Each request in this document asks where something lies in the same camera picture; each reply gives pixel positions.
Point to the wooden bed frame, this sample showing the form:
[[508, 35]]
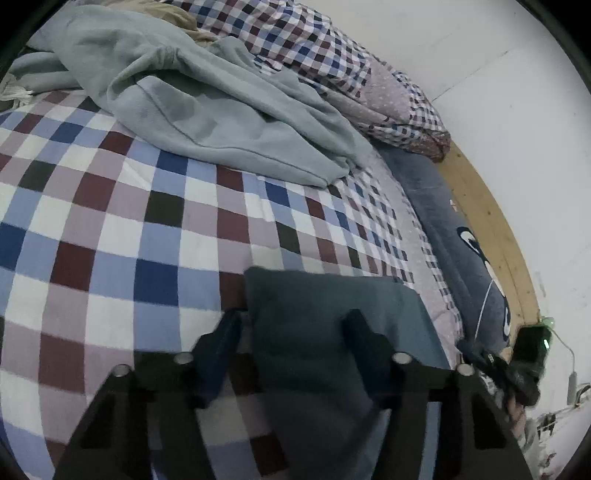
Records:
[[498, 240]]

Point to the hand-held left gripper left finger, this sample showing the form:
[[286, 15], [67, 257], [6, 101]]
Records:
[[217, 364]]

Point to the teal garment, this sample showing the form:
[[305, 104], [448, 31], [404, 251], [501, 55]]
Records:
[[314, 332]]

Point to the light grey sweatshirt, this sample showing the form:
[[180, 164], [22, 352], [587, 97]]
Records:
[[207, 115]]

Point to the checkered bed sheet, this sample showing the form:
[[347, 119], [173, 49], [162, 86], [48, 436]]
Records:
[[115, 254]]

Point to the person's right hand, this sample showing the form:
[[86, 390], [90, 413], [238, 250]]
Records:
[[515, 415]]

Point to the beige cloth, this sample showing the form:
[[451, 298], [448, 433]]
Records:
[[161, 11]]

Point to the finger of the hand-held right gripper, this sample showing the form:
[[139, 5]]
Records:
[[487, 362]]

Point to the checkered quilt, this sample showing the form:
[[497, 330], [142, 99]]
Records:
[[323, 55]]

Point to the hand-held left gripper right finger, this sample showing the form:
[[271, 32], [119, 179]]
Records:
[[369, 364]]

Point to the blue cartoon blanket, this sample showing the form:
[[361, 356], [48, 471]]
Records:
[[461, 240]]

